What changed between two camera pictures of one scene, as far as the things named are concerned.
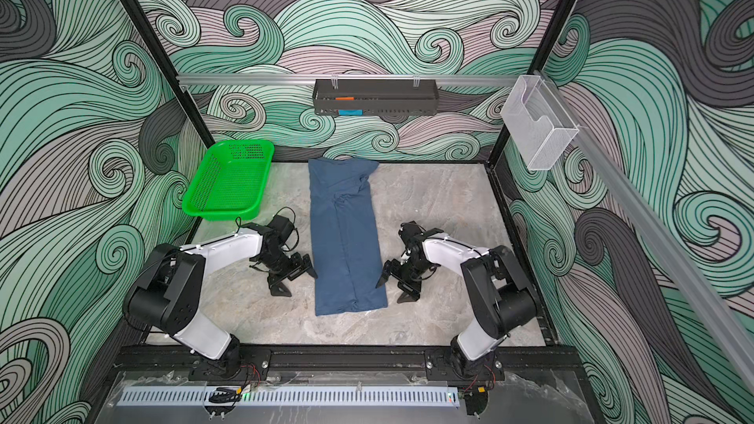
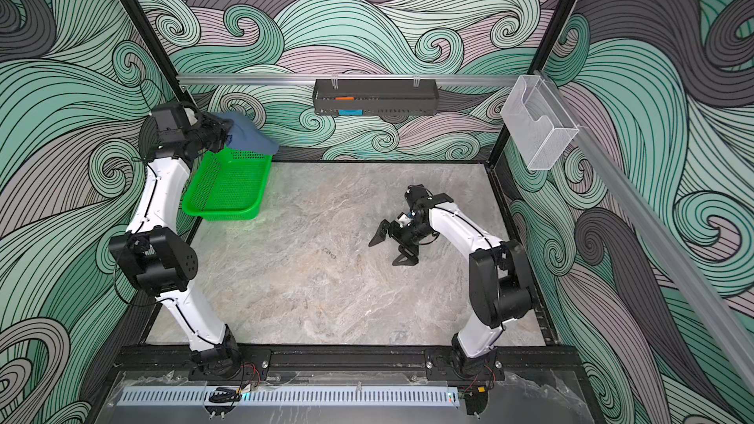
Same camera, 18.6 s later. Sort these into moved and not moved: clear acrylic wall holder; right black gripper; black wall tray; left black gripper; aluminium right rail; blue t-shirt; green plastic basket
Moved: left black gripper; blue t-shirt; right black gripper
Not moved: black wall tray; green plastic basket; clear acrylic wall holder; aluminium right rail
